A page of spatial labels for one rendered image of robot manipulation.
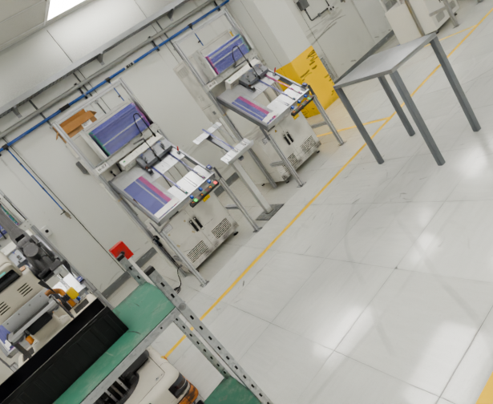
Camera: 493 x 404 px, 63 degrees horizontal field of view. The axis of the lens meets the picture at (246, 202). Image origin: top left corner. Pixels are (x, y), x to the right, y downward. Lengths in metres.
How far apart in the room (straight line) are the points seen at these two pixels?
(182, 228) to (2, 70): 2.88
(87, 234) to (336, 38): 5.25
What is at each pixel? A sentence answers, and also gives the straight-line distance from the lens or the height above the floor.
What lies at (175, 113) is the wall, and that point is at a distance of 5.85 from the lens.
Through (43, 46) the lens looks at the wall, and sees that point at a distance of 5.73.
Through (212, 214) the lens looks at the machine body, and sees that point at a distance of 4.08.
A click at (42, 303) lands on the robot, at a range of 2.30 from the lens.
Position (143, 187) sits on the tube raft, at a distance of 3.82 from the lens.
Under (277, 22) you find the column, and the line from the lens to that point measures 6.44.
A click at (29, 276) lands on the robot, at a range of 2.30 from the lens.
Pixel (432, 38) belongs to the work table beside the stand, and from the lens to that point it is 3.24.
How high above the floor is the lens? 1.46
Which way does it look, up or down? 17 degrees down
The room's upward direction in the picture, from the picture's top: 36 degrees counter-clockwise
